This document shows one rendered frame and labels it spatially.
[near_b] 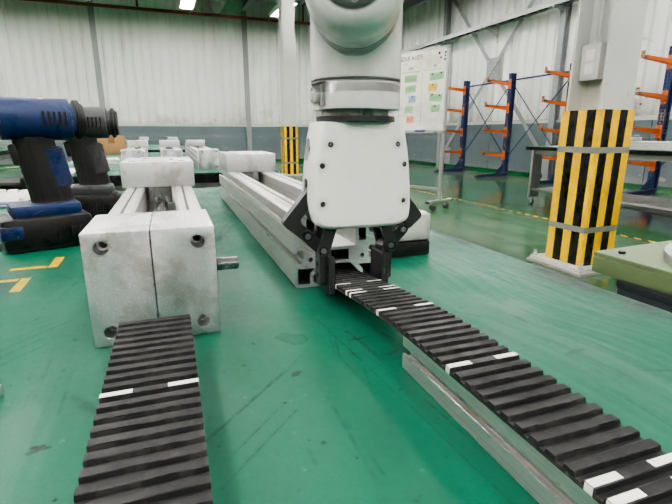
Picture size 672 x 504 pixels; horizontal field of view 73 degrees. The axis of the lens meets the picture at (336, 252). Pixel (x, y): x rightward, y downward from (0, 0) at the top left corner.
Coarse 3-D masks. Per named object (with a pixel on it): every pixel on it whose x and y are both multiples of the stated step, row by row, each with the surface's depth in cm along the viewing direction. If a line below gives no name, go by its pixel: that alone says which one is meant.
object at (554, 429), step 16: (544, 416) 22; (560, 416) 22; (576, 416) 23; (592, 416) 23; (608, 416) 22; (528, 432) 22; (544, 432) 21; (560, 432) 21; (576, 432) 21; (592, 432) 22; (544, 448) 20
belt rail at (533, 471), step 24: (408, 360) 33; (432, 360) 30; (432, 384) 30; (456, 384) 27; (456, 408) 27; (480, 408) 25; (480, 432) 25; (504, 432) 23; (504, 456) 24; (528, 456) 22; (528, 480) 22; (552, 480) 20
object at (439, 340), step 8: (472, 328) 32; (424, 336) 31; (432, 336) 31; (440, 336) 31; (448, 336) 31; (456, 336) 32; (464, 336) 31; (472, 336) 31; (480, 336) 31; (488, 336) 31; (416, 344) 31; (424, 344) 30; (432, 344) 30; (440, 344) 30; (448, 344) 30; (456, 344) 30; (424, 352) 30
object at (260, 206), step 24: (240, 192) 87; (264, 192) 67; (288, 192) 81; (240, 216) 89; (264, 216) 65; (264, 240) 67; (288, 240) 52; (336, 240) 55; (360, 240) 53; (288, 264) 53; (312, 264) 51; (360, 264) 58
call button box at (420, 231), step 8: (424, 216) 64; (416, 224) 64; (424, 224) 64; (408, 232) 64; (416, 232) 64; (424, 232) 65; (400, 240) 64; (408, 240) 64; (416, 240) 65; (424, 240) 65; (400, 248) 64; (408, 248) 64; (416, 248) 65; (424, 248) 65; (392, 256) 64; (400, 256) 64
